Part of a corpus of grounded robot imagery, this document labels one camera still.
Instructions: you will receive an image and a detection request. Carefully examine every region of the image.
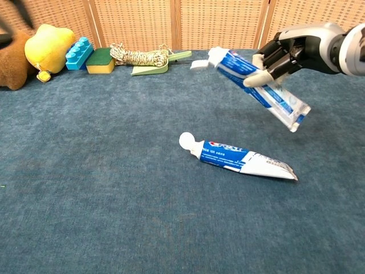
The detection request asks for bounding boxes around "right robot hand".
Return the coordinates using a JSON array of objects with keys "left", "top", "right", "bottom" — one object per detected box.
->
[{"left": 243, "top": 22, "right": 347, "bottom": 88}]

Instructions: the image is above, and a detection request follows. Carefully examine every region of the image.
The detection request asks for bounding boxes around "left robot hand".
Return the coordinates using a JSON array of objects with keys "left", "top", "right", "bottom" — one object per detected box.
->
[{"left": 0, "top": 0, "right": 35, "bottom": 49}]

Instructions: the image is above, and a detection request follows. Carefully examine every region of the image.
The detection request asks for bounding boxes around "blue white toothpaste tube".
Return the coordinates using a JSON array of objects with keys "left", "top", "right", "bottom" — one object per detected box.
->
[
  {"left": 179, "top": 131, "right": 299, "bottom": 182},
  {"left": 190, "top": 47, "right": 311, "bottom": 133}
]

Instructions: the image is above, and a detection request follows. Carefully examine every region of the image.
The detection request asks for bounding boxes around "brown plush toy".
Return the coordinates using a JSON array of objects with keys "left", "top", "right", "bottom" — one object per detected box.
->
[{"left": 0, "top": 28, "right": 37, "bottom": 91}]

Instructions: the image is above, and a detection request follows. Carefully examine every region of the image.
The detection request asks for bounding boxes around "yellow pear plush toy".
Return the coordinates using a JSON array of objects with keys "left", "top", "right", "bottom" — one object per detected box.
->
[{"left": 24, "top": 23, "right": 76, "bottom": 83}]

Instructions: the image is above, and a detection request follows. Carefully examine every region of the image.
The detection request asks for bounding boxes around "blue plastic building block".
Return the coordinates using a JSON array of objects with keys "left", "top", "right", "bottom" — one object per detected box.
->
[{"left": 65, "top": 37, "right": 95, "bottom": 71}]

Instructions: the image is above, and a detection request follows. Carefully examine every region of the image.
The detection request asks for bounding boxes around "woven wicker folding screen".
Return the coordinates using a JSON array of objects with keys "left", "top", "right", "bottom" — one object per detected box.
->
[{"left": 0, "top": 0, "right": 365, "bottom": 51}]

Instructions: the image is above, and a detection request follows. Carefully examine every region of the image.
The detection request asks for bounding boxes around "green yellow sponge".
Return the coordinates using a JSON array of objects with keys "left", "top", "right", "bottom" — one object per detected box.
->
[{"left": 86, "top": 47, "right": 116, "bottom": 75}]

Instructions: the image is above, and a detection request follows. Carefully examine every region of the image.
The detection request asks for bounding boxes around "light green dustpan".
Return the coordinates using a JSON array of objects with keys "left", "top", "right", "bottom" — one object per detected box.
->
[{"left": 131, "top": 45, "right": 193, "bottom": 76}]

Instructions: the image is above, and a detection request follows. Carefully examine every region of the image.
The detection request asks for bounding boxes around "teal table cloth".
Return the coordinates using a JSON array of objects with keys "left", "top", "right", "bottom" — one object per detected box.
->
[{"left": 0, "top": 48, "right": 365, "bottom": 274}]

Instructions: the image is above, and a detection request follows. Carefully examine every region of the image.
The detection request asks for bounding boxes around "coiled beige rope bundle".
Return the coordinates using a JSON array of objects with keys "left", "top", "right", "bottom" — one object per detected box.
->
[{"left": 109, "top": 42, "right": 169, "bottom": 68}]

